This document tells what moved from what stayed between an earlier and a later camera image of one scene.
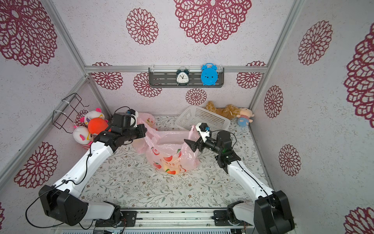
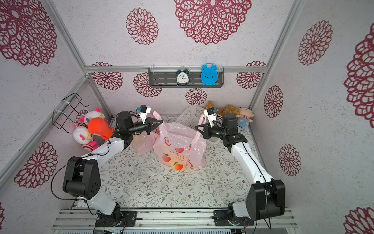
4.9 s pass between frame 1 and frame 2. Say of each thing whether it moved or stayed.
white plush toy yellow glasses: stayed
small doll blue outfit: stayed
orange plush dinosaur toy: stayed
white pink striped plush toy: stayed
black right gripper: moved
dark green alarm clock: stayed
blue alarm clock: stayed
